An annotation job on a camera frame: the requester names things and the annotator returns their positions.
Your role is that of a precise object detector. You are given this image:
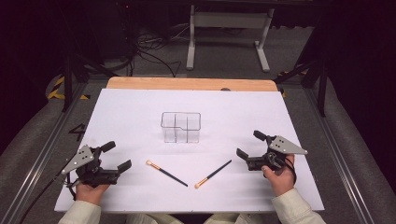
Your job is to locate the yellow black hazard tape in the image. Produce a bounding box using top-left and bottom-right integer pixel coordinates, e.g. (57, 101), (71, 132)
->
(46, 76), (92, 101)

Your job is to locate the white metal stand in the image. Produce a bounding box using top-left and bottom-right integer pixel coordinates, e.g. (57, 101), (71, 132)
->
(186, 4), (276, 73)

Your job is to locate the left hand-held gripper cable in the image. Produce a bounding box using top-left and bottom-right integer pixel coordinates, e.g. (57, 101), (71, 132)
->
(18, 172), (78, 224)

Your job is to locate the hand-held gripper cable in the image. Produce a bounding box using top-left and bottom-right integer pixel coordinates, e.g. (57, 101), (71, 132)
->
(18, 172), (78, 224)
(284, 156), (298, 185)

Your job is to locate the person's right leg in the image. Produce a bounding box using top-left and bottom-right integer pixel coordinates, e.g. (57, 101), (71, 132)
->
(203, 212), (276, 224)

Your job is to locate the clear plastic organizer box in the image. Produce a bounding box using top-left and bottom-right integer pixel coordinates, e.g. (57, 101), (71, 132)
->
(160, 111), (202, 145)

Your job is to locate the person's left leg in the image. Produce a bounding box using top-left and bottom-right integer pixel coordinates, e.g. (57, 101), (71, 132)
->
(125, 213), (185, 224)

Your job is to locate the black makeup brush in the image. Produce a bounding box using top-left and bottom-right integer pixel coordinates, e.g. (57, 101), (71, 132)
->
(146, 160), (190, 188)
(194, 159), (233, 189)

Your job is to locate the bundle of black floor cables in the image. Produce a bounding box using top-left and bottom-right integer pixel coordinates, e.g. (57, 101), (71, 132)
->
(124, 24), (191, 78)

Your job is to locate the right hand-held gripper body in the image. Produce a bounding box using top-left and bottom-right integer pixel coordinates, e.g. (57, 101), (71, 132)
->
(247, 134), (309, 172)

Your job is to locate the person's leg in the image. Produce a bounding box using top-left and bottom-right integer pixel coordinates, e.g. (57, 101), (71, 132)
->
(125, 213), (185, 224)
(203, 212), (276, 224)

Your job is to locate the person's left hand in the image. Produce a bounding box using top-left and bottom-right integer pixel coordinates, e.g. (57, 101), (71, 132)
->
(75, 182), (110, 206)

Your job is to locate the person's right hand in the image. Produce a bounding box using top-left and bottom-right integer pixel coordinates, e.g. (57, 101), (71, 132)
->
(261, 154), (296, 197)

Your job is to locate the aluminium floor rail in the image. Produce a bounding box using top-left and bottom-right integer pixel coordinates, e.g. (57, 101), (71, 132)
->
(303, 87), (376, 224)
(0, 81), (89, 224)

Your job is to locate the black tripod stand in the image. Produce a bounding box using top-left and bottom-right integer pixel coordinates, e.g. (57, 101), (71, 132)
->
(60, 46), (120, 113)
(274, 46), (332, 118)

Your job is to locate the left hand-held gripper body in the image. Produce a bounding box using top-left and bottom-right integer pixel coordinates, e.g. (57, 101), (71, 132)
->
(60, 145), (121, 189)

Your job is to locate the white table mat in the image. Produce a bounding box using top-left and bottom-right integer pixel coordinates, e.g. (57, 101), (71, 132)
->
(54, 88), (325, 214)

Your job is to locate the right hand-held gripper cable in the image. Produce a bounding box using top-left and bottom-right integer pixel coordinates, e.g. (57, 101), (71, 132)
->
(284, 156), (298, 185)

